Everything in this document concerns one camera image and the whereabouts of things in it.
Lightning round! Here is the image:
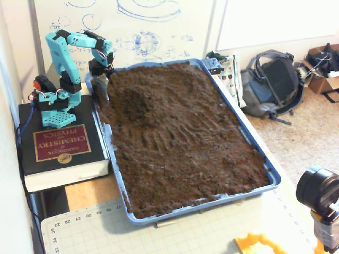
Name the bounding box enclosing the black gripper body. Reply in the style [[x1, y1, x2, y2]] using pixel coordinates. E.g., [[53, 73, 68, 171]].
[[88, 58, 114, 79]]

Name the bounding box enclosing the silver foil scoop blade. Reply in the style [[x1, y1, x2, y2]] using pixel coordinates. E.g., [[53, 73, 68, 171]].
[[92, 75, 110, 106]]

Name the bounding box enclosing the brown soil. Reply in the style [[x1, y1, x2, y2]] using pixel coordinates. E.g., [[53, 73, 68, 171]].
[[91, 61, 271, 219]]

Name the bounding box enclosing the black servo controller housing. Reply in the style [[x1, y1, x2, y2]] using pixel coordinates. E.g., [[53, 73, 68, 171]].
[[33, 75, 57, 94]]

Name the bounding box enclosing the black chemistry physics handbook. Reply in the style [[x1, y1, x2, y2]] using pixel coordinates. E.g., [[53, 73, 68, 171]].
[[17, 94, 111, 193]]

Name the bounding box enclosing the whiteboard with blue drawings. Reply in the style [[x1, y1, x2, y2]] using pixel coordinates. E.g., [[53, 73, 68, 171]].
[[28, 0, 217, 88]]

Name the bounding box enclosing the perforated electronics box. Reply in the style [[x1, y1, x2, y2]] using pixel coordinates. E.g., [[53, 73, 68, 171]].
[[201, 58, 222, 75]]

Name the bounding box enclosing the dark green bag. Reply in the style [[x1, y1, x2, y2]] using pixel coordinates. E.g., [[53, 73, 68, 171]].
[[206, 50, 230, 61]]

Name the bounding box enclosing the circuit board device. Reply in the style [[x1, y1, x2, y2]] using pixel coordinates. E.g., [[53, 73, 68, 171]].
[[211, 54, 248, 108]]

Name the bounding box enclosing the blue plastic tray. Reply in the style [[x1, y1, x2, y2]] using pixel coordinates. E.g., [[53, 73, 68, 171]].
[[84, 57, 282, 227]]

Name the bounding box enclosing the silver metal rod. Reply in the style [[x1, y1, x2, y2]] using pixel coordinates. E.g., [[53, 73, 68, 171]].
[[154, 221, 177, 229]]

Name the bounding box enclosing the grey backpack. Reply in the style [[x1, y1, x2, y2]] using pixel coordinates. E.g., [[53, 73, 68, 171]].
[[239, 49, 305, 126]]

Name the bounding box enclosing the blank white board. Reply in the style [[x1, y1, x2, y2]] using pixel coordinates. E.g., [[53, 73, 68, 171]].
[[215, 0, 339, 52]]

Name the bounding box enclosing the grey cutting mat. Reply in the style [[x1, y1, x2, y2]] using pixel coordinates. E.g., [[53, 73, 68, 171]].
[[40, 182, 326, 254]]

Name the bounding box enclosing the brown cardboard box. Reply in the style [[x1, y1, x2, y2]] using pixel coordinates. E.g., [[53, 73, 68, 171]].
[[300, 46, 339, 95]]

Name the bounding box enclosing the yellow plastic part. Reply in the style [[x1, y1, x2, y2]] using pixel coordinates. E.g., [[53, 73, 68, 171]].
[[235, 231, 289, 254]]

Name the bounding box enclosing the black fabric item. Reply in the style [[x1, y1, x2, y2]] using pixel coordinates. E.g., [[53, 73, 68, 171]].
[[306, 42, 339, 74]]

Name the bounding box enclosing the blue cable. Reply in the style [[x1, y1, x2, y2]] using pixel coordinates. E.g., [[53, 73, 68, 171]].
[[15, 102, 37, 149]]

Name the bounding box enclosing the black cable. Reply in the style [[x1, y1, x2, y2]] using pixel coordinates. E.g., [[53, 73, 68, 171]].
[[15, 124, 46, 254]]

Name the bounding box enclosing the black strap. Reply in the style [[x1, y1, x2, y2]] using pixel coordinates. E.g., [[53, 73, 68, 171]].
[[322, 89, 339, 103]]

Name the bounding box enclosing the black round camera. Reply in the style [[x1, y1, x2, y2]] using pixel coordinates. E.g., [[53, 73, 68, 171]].
[[295, 165, 339, 212]]

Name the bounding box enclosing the yellow camera stand grey tape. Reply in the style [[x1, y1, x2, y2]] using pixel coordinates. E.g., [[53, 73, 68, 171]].
[[311, 206, 339, 253]]

